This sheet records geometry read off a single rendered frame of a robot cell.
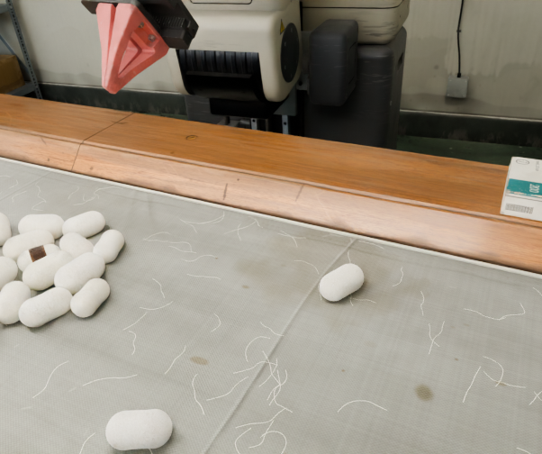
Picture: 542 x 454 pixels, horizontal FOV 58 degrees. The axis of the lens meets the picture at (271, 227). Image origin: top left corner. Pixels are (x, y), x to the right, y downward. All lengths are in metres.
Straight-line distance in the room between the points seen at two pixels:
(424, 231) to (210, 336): 0.18
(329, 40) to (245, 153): 0.55
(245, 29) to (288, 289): 0.62
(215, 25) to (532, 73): 1.67
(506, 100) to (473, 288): 2.05
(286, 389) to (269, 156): 0.25
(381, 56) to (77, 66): 2.24
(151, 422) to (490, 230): 0.26
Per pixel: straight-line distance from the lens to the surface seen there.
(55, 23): 3.13
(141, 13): 0.53
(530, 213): 0.40
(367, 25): 1.14
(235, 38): 0.91
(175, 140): 0.52
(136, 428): 0.27
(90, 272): 0.37
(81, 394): 0.31
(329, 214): 0.41
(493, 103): 2.39
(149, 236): 0.42
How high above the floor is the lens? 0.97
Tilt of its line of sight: 34 degrees down
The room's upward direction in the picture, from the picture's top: 4 degrees counter-clockwise
